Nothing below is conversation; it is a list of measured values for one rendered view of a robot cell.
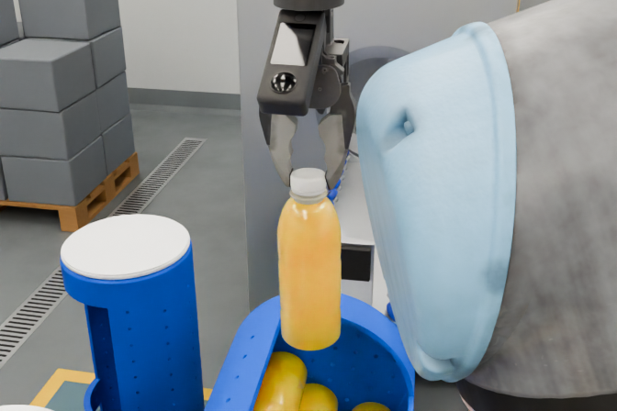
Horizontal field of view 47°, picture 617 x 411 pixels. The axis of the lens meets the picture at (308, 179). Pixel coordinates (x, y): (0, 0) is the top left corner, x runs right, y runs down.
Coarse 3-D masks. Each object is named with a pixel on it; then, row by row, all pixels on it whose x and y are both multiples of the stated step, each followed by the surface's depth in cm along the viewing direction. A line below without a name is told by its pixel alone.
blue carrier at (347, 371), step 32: (256, 320) 103; (352, 320) 99; (384, 320) 103; (256, 352) 94; (320, 352) 109; (352, 352) 108; (384, 352) 107; (224, 384) 92; (256, 384) 87; (352, 384) 110; (384, 384) 109
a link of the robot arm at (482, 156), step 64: (576, 0) 24; (448, 64) 23; (512, 64) 22; (576, 64) 22; (384, 128) 23; (448, 128) 22; (512, 128) 21; (576, 128) 21; (384, 192) 24; (448, 192) 21; (512, 192) 21; (576, 192) 21; (384, 256) 28; (448, 256) 21; (512, 256) 21; (576, 256) 21; (448, 320) 22; (512, 320) 22; (576, 320) 22; (512, 384) 24; (576, 384) 22
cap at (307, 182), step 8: (304, 168) 79; (312, 168) 79; (296, 176) 77; (304, 176) 77; (312, 176) 77; (320, 176) 77; (296, 184) 76; (304, 184) 76; (312, 184) 76; (320, 184) 76; (296, 192) 77; (304, 192) 76; (312, 192) 76; (320, 192) 77
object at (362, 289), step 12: (348, 240) 149; (360, 240) 149; (372, 240) 149; (348, 252) 147; (360, 252) 147; (372, 252) 148; (348, 264) 149; (360, 264) 148; (372, 264) 150; (348, 276) 150; (360, 276) 149; (372, 276) 151; (348, 288) 153; (360, 288) 152; (372, 288) 152; (372, 300) 154
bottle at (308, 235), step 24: (288, 216) 77; (312, 216) 77; (336, 216) 79; (288, 240) 78; (312, 240) 77; (336, 240) 78; (288, 264) 79; (312, 264) 78; (336, 264) 80; (288, 288) 80; (312, 288) 79; (336, 288) 81; (288, 312) 81; (312, 312) 80; (336, 312) 82; (288, 336) 83; (312, 336) 82; (336, 336) 83
